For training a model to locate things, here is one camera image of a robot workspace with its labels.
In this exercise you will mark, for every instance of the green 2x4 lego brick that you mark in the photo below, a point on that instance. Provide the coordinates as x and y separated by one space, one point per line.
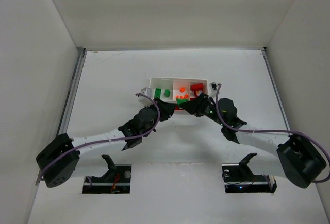
157 93

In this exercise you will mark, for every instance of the red lego brick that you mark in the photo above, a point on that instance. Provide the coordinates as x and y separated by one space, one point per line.
178 108

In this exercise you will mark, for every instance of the small green lego brick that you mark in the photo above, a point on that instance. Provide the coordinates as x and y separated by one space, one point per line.
167 93

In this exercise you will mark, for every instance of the aluminium left table rail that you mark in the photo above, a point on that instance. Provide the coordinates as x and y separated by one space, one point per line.
67 105

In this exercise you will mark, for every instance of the aluminium table rail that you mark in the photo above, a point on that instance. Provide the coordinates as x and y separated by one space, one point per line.
279 101
67 105

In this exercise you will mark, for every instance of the red lego with flower sticker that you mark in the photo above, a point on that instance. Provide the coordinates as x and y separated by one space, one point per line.
198 93

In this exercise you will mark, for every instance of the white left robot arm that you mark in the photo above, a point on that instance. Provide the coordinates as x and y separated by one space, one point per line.
98 145

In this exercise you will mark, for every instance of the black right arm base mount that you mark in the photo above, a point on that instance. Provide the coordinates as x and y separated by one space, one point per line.
238 178

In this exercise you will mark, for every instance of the aluminium right table rail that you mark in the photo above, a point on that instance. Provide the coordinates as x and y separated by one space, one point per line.
279 101

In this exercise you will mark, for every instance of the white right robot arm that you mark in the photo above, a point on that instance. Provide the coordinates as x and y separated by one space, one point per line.
300 158

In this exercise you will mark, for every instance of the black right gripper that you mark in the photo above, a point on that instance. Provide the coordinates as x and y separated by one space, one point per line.
202 105

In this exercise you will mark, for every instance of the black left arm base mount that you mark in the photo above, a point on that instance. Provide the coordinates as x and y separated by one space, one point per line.
116 180

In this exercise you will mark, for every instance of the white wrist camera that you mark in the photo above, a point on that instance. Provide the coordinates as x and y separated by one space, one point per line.
145 96
213 89

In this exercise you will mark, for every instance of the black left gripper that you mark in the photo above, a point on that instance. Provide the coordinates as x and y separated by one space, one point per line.
160 108

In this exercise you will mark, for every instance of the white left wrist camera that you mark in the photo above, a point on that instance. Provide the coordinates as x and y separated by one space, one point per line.
145 96

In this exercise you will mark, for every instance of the white three-compartment plastic container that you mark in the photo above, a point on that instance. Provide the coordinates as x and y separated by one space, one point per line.
174 85

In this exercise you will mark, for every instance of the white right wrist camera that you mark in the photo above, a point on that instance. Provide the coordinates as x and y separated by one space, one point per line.
213 89

